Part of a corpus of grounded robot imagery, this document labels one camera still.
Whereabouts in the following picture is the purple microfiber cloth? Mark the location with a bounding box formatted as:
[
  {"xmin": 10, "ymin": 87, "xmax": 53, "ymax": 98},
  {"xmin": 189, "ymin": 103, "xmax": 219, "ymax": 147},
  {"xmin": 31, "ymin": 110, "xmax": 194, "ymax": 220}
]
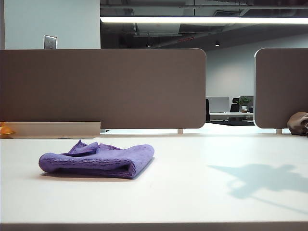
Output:
[{"xmin": 38, "ymin": 139, "xmax": 155, "ymax": 180}]

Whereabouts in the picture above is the brown desk divider panel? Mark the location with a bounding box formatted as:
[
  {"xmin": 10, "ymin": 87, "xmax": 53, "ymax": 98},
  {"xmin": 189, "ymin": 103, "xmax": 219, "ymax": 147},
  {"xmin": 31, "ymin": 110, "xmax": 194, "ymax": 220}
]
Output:
[
  {"xmin": 254, "ymin": 48, "xmax": 308, "ymax": 129},
  {"xmin": 0, "ymin": 48, "xmax": 207, "ymax": 129}
]

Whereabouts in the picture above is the white background desk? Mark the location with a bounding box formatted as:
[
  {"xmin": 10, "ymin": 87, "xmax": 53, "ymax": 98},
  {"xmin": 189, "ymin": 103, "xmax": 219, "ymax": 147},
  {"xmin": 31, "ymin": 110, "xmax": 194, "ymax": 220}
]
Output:
[{"xmin": 209, "ymin": 111, "xmax": 255, "ymax": 121}]

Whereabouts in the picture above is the green potted plant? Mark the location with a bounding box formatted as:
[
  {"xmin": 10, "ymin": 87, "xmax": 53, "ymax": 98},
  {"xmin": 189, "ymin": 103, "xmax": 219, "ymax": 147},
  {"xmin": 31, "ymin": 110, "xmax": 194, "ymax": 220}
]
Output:
[{"xmin": 238, "ymin": 96, "xmax": 252, "ymax": 113}]

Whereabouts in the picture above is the long ceiling light strip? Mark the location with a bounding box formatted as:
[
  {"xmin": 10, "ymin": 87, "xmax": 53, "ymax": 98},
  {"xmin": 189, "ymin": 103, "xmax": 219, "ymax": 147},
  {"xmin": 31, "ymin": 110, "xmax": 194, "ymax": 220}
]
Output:
[{"xmin": 100, "ymin": 16, "xmax": 308, "ymax": 25}]

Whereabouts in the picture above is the crumpled brown bag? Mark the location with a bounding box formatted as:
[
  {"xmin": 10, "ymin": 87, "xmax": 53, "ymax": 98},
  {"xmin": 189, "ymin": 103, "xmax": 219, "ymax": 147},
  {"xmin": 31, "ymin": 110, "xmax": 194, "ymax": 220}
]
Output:
[{"xmin": 286, "ymin": 111, "xmax": 308, "ymax": 135}]

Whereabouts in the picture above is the orange object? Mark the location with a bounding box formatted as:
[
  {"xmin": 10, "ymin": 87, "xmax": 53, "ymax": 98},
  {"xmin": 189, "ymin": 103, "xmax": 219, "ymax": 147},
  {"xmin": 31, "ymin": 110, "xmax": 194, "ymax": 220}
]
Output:
[{"xmin": 0, "ymin": 121, "xmax": 16, "ymax": 138}]

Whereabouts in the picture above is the silver ventilation duct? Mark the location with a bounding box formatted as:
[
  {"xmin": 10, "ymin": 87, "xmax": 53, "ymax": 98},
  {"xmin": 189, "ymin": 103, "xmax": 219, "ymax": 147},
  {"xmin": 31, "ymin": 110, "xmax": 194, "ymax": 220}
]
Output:
[{"xmin": 133, "ymin": 23, "xmax": 183, "ymax": 37}]

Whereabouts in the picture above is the beige cable tray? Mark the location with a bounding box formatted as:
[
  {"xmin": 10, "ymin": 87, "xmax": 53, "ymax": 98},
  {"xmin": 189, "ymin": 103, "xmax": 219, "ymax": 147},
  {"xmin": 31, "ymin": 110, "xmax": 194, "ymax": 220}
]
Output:
[{"xmin": 0, "ymin": 121, "xmax": 102, "ymax": 139}]

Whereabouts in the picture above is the metal wall switch plate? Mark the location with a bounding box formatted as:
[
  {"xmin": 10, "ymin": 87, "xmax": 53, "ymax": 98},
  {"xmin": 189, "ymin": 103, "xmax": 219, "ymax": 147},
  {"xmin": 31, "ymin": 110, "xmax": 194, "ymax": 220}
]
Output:
[{"xmin": 43, "ymin": 34, "xmax": 58, "ymax": 50}]

